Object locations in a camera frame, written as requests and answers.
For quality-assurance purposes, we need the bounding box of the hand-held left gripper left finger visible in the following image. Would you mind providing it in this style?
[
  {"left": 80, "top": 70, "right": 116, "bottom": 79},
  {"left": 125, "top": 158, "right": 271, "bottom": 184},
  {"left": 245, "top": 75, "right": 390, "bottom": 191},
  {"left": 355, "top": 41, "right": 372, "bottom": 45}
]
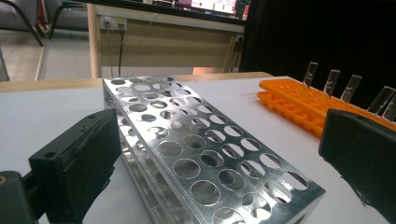
[{"left": 28, "top": 107, "right": 123, "bottom": 224}]

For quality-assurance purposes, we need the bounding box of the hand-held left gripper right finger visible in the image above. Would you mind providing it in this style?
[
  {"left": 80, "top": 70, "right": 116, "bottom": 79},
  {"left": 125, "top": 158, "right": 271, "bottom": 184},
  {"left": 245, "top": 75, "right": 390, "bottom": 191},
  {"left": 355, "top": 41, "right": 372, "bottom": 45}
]
[{"left": 318, "top": 108, "right": 396, "bottom": 224}]

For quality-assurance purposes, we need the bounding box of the metal test tube rack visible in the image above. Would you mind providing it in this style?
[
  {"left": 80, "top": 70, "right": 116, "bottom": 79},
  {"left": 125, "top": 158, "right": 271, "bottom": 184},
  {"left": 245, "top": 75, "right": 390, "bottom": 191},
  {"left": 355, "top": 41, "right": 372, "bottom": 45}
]
[{"left": 102, "top": 75, "right": 327, "bottom": 224}]

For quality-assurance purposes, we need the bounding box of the orange plastic test tube rack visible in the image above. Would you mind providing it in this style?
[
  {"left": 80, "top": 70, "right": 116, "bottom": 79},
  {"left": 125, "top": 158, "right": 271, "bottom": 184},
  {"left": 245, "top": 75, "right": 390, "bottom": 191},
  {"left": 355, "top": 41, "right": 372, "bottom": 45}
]
[{"left": 256, "top": 77, "right": 396, "bottom": 139}]

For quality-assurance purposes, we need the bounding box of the black-legged grey chair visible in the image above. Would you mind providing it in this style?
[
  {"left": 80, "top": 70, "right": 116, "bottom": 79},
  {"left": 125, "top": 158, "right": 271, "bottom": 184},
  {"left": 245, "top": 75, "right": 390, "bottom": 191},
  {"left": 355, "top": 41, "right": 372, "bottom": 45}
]
[
  {"left": 43, "top": 0, "right": 90, "bottom": 40},
  {"left": 0, "top": 0, "right": 45, "bottom": 48}
]

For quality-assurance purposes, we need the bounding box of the beige wooden desk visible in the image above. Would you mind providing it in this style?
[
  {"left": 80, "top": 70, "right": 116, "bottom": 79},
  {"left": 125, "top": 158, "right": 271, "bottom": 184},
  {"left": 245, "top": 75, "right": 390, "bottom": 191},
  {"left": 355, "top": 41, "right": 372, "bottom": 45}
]
[{"left": 87, "top": 3, "right": 247, "bottom": 78}]

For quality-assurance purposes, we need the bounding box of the computer monitor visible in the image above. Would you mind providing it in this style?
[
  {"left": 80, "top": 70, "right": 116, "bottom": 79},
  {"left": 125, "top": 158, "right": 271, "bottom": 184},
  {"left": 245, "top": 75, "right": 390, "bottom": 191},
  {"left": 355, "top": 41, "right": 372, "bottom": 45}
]
[{"left": 176, "top": 0, "right": 239, "bottom": 15}]

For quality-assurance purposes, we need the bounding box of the black power cable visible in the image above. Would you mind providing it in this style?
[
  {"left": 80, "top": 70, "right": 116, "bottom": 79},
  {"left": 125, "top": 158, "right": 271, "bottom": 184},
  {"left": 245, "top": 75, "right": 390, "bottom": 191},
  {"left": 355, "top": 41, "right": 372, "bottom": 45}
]
[{"left": 117, "top": 29, "right": 125, "bottom": 78}]

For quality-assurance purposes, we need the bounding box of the white wall power socket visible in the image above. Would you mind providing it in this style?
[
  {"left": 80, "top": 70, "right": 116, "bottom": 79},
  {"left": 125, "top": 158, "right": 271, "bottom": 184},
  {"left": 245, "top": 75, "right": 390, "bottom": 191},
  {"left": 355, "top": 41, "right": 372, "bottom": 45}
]
[{"left": 100, "top": 16, "right": 129, "bottom": 32}]

